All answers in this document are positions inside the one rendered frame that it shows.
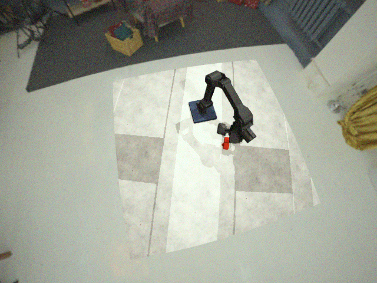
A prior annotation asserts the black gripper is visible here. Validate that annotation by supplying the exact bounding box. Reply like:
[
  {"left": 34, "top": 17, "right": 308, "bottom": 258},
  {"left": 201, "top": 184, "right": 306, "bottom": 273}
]
[{"left": 217, "top": 123, "right": 242, "bottom": 136}]

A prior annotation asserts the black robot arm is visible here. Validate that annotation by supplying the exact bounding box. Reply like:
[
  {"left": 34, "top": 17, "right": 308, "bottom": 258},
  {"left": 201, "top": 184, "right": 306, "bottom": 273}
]
[{"left": 196, "top": 71, "right": 256, "bottom": 144}]

